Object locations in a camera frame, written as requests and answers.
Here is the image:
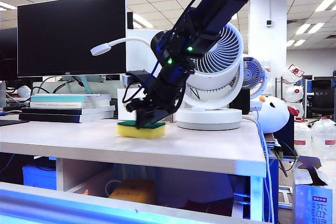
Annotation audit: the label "black office chair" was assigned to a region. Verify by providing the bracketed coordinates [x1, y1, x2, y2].
[309, 79, 334, 120]

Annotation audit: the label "black speaker box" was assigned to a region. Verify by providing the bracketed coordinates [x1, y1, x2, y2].
[228, 89, 250, 115]

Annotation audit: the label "clear jug red cap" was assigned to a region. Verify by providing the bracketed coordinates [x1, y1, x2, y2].
[283, 84, 305, 103]

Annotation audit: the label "thin white cord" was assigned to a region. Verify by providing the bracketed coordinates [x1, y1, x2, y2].
[104, 180, 123, 197]

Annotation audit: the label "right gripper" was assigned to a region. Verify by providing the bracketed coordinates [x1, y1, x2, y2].
[125, 60, 196, 130]

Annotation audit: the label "white cover book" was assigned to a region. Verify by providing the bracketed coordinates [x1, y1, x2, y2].
[29, 102, 110, 109]

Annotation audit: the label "small white desk fan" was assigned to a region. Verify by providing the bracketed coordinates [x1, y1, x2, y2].
[240, 55, 268, 112]

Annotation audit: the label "yellow flat box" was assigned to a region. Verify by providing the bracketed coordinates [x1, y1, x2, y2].
[108, 178, 158, 204]

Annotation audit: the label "large white circulation fan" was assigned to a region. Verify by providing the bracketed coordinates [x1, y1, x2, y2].
[175, 22, 244, 131]

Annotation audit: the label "clear jug red white label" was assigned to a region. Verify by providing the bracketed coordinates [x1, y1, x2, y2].
[282, 63, 305, 84]

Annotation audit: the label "thin black book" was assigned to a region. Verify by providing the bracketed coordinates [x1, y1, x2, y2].
[22, 106, 116, 116]

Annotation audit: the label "large clear water bottle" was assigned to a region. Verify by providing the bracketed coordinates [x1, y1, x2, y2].
[293, 121, 312, 156]
[311, 118, 336, 161]

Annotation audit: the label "yellow sponge green scouring top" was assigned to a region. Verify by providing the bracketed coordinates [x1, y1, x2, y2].
[116, 120, 166, 140]

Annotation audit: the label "white gooseneck desk lamp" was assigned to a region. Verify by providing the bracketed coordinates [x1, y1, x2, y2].
[90, 37, 156, 57]

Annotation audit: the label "teal cover book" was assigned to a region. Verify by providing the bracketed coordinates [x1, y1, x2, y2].
[30, 94, 111, 103]

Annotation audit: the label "white partition panel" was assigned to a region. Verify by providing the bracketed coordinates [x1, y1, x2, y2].
[127, 29, 158, 90]

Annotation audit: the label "white round plush toy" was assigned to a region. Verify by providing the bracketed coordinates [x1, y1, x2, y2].
[250, 95, 300, 134]

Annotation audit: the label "grey desktop device box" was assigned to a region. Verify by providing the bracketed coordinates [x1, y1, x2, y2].
[0, 82, 6, 108]

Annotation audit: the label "white cup-shaped face mask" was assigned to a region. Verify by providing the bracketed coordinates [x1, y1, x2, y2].
[16, 86, 32, 98]

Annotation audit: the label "white desk drawer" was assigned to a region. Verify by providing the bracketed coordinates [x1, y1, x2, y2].
[0, 181, 265, 224]

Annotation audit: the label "blue white carton box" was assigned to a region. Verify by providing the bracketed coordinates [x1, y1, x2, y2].
[291, 155, 333, 224]

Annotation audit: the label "white power cable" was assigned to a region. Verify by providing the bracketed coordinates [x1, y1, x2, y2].
[241, 115, 275, 223]

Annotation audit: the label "black desk pad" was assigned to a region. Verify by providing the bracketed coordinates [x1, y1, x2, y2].
[0, 120, 30, 127]

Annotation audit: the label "stack of paper booklets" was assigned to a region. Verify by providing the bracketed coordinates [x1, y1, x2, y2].
[262, 133, 280, 152]

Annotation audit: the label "teal monitor stand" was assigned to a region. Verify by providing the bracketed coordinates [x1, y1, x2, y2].
[57, 76, 106, 95]

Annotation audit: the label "black AOC computer monitor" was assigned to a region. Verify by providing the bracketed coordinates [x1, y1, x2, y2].
[17, 0, 128, 78]

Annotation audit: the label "white desktop organizer box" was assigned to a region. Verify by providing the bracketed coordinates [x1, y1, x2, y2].
[117, 88, 176, 123]

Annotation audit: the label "white metal floor frame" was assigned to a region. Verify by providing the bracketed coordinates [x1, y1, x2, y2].
[277, 186, 292, 210]

